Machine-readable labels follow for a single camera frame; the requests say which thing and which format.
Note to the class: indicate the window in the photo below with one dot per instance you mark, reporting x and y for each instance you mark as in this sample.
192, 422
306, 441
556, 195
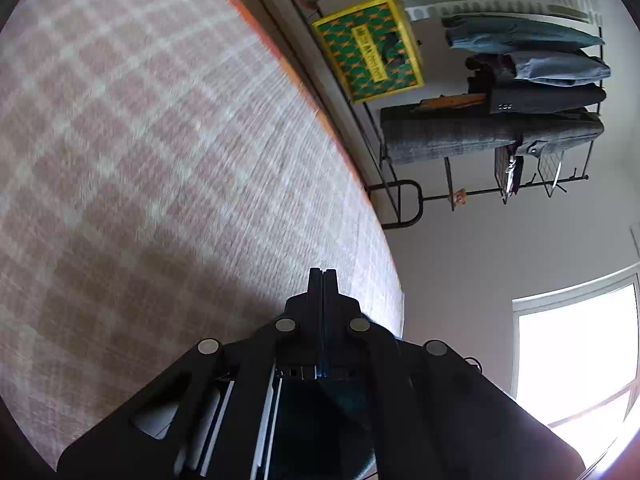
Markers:
575, 350

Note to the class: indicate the black metal clothes rack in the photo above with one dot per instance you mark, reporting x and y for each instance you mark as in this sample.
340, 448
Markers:
419, 205

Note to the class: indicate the grey plaid coat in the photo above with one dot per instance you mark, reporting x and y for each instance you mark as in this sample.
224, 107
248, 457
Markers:
450, 135

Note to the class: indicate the orange cloth strip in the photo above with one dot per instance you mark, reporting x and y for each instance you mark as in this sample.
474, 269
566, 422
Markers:
450, 101

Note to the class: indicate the yellow green patterned bag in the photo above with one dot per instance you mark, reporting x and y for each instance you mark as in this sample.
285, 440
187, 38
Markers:
360, 60

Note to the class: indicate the light denim jacket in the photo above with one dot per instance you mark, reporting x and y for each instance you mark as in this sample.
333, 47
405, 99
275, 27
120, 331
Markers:
550, 67

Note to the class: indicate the pink checked blanket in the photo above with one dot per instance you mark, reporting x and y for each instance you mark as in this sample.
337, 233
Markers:
150, 160

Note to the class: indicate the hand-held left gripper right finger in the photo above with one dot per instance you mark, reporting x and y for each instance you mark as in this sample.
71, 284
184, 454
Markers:
331, 320

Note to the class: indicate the folded clothes stack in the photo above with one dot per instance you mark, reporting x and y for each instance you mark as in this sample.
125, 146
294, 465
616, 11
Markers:
515, 175

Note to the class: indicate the dark denim jacket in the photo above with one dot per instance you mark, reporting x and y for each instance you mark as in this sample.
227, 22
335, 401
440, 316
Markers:
515, 35

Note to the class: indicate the black coat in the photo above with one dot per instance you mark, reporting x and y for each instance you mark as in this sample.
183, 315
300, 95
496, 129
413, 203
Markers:
550, 97

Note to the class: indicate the small teddy bear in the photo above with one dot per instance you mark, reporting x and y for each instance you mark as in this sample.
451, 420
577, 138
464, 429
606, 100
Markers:
458, 199

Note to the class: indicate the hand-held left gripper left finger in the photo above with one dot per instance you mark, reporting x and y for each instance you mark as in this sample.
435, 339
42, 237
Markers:
315, 320

